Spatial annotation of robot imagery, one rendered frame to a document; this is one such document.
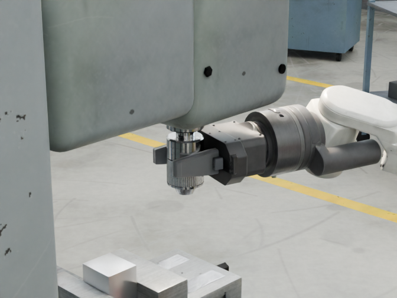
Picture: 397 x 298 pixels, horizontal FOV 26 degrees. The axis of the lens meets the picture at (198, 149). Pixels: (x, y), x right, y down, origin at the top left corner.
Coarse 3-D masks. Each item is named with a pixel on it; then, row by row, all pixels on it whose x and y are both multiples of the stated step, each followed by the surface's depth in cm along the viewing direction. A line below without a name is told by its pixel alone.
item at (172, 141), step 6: (174, 132) 108; (198, 132) 108; (168, 138) 106; (174, 138) 106; (180, 138) 106; (186, 138) 106; (192, 138) 106; (198, 138) 106; (168, 144) 106; (174, 144) 105; (180, 144) 105; (186, 144) 105; (192, 144) 105; (198, 144) 105
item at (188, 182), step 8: (168, 152) 106; (176, 152) 105; (184, 152) 105; (192, 152) 105; (168, 160) 107; (168, 168) 107; (168, 176) 107; (200, 176) 107; (168, 184) 108; (176, 184) 107; (184, 184) 106; (192, 184) 106; (200, 184) 107
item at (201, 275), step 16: (160, 256) 141; (176, 256) 141; (192, 256) 141; (64, 272) 127; (176, 272) 136; (192, 272) 136; (208, 272) 136; (224, 272) 136; (64, 288) 123; (80, 288) 123; (192, 288) 131; (208, 288) 131; (224, 288) 132; (240, 288) 135
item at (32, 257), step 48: (0, 0) 56; (0, 48) 56; (0, 96) 57; (0, 144) 58; (48, 144) 62; (0, 192) 59; (48, 192) 62; (0, 240) 60; (48, 240) 63; (0, 288) 61; (48, 288) 64
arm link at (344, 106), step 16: (320, 96) 115; (336, 96) 114; (352, 96) 115; (368, 96) 116; (320, 112) 115; (336, 112) 112; (352, 112) 112; (368, 112) 113; (384, 112) 114; (352, 128) 113; (368, 128) 113; (384, 128) 112; (384, 144) 114; (384, 160) 118
